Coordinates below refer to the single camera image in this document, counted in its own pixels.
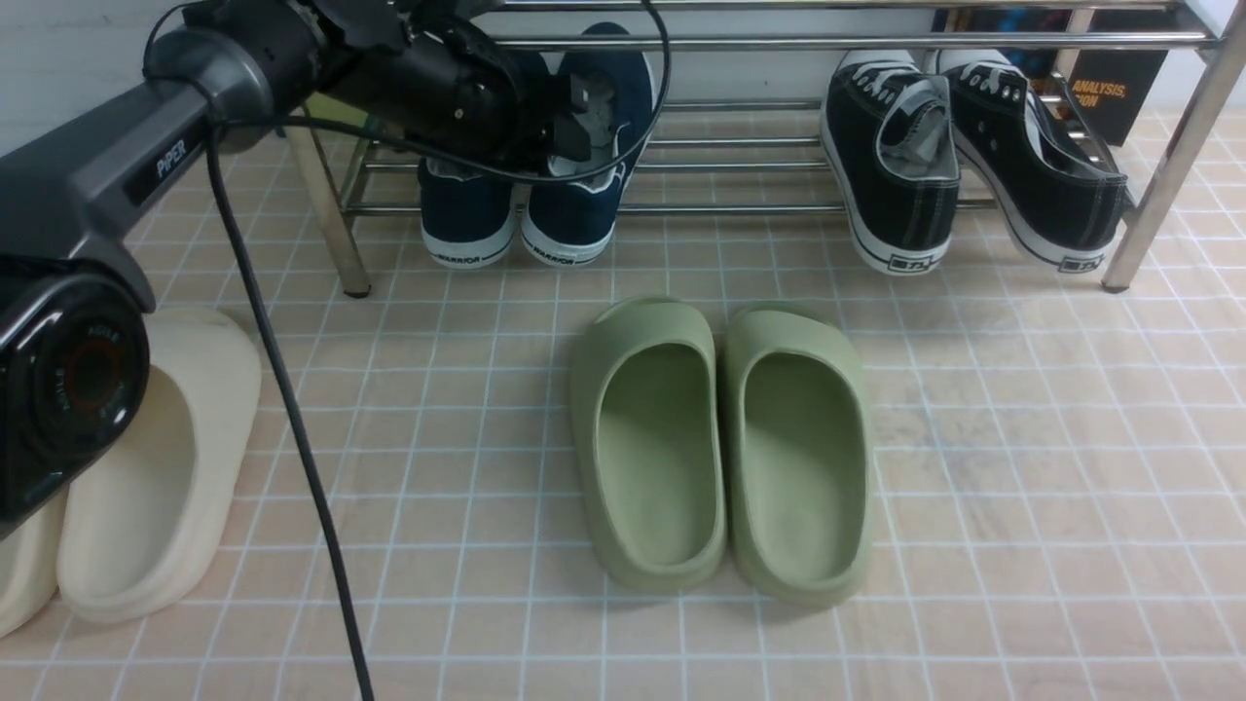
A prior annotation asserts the cream foam slide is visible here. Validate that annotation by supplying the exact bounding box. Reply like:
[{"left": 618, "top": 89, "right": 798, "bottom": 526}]
[
  {"left": 0, "top": 492, "right": 69, "bottom": 636},
  {"left": 56, "top": 308, "right": 262, "bottom": 624}
]

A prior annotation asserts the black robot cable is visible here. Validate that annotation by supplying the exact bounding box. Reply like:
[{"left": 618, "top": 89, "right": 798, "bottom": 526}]
[{"left": 141, "top": 0, "right": 673, "bottom": 701}]

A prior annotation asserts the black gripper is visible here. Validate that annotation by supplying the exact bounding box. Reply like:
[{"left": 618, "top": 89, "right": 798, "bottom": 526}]
[{"left": 321, "top": 15, "right": 618, "bottom": 171}]

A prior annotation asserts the navy slip-on shoe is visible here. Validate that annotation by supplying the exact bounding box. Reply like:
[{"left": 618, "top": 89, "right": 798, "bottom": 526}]
[
  {"left": 521, "top": 49, "right": 660, "bottom": 266},
  {"left": 417, "top": 157, "right": 518, "bottom": 270}
]

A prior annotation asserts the black book orange text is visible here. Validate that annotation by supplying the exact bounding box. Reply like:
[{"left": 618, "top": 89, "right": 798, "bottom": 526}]
[{"left": 933, "top": 10, "right": 1171, "bottom": 149}]

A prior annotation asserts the green foam slide left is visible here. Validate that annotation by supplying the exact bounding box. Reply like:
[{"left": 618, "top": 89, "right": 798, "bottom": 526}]
[{"left": 567, "top": 296, "right": 728, "bottom": 595}]

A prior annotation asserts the cream foam slide right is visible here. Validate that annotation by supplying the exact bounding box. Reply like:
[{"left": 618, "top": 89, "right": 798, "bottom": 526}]
[{"left": 56, "top": 308, "right": 262, "bottom": 624}]

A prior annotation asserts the cream foam slide left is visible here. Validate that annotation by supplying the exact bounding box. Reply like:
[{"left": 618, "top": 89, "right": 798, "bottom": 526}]
[{"left": 0, "top": 492, "right": 69, "bottom": 636}]

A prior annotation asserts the green foam slide right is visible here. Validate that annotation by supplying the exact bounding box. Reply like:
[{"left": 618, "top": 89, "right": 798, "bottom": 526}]
[{"left": 719, "top": 303, "right": 873, "bottom": 609}]

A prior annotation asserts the green foam slide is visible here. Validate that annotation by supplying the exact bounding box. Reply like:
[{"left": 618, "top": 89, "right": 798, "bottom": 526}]
[
  {"left": 719, "top": 303, "right": 873, "bottom": 609},
  {"left": 567, "top": 296, "right": 728, "bottom": 595}
]

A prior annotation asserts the silver metal shoe rack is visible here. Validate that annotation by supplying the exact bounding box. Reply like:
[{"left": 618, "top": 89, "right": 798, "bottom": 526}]
[{"left": 284, "top": 1, "right": 1244, "bottom": 299}]

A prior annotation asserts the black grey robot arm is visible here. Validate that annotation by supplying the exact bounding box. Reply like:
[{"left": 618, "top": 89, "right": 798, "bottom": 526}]
[{"left": 1, "top": 1, "right": 591, "bottom": 535}]

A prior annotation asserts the black canvas sneaker right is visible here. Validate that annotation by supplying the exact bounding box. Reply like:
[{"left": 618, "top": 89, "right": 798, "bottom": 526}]
[{"left": 926, "top": 49, "right": 1126, "bottom": 274}]

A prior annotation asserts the black canvas sneaker left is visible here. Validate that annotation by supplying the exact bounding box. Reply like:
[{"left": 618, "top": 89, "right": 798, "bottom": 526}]
[{"left": 820, "top": 50, "right": 961, "bottom": 276}]

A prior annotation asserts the black canvas sneaker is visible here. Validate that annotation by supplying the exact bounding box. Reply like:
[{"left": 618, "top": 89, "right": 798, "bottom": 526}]
[
  {"left": 926, "top": 49, "right": 1126, "bottom": 274},
  {"left": 820, "top": 50, "right": 961, "bottom": 276}
]

